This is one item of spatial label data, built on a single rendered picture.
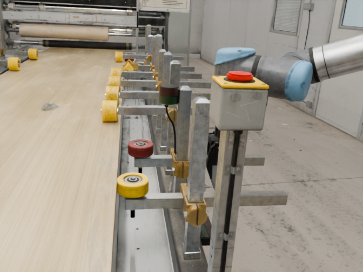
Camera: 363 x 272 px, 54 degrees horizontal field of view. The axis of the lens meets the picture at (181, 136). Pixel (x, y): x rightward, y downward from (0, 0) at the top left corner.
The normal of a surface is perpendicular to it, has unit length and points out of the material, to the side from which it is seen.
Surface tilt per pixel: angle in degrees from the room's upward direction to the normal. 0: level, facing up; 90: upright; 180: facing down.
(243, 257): 0
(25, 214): 0
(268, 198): 90
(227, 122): 90
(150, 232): 0
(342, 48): 60
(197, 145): 90
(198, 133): 90
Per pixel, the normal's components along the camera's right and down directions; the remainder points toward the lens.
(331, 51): -0.50, -0.26
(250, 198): 0.14, 0.34
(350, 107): -0.97, 0.03
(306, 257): 0.05, -0.94
